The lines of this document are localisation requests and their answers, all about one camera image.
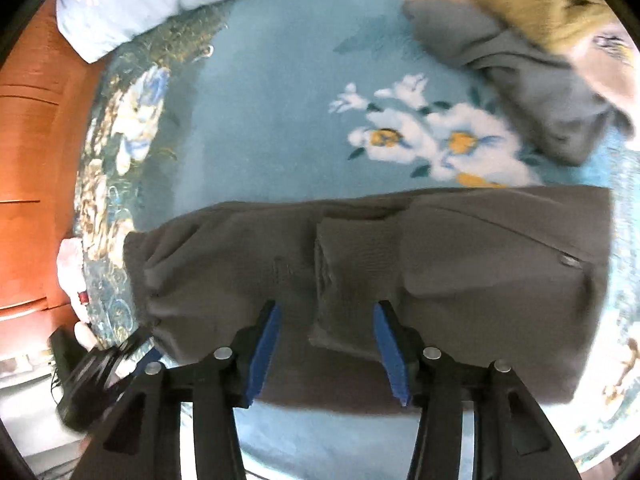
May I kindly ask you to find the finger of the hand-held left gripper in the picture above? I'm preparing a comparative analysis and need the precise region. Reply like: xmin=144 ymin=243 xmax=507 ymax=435
xmin=111 ymin=327 xmax=157 ymax=372

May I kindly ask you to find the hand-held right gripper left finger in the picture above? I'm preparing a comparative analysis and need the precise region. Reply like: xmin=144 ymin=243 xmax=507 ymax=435
xmin=74 ymin=300 xmax=284 ymax=480

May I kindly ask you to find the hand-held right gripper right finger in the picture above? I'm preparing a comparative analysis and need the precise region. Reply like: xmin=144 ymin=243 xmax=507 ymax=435
xmin=372 ymin=300 xmax=584 ymax=480

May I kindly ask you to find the brown grey garment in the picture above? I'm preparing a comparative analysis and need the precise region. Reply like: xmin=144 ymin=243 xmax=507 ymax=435
xmin=122 ymin=185 xmax=614 ymax=414

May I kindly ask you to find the person's left hand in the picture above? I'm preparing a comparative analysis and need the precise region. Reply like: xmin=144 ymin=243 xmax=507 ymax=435
xmin=74 ymin=321 xmax=103 ymax=352

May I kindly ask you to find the white cloth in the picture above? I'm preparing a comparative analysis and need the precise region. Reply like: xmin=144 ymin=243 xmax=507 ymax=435
xmin=56 ymin=236 xmax=88 ymax=308

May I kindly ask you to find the blue floral blanket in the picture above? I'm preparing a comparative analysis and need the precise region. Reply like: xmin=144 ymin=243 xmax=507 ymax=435
xmin=72 ymin=0 xmax=640 ymax=476

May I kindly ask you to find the light blue flowered pillow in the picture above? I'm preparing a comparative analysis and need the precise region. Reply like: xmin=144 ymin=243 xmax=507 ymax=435
xmin=55 ymin=0 xmax=401 ymax=64

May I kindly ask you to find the pale pink printed garment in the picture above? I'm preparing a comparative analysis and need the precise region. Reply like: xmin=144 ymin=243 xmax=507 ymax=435
xmin=562 ymin=17 xmax=640 ymax=152

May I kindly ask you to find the orange wooden bed frame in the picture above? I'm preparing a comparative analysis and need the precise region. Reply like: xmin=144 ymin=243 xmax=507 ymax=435
xmin=0 ymin=0 xmax=110 ymax=361

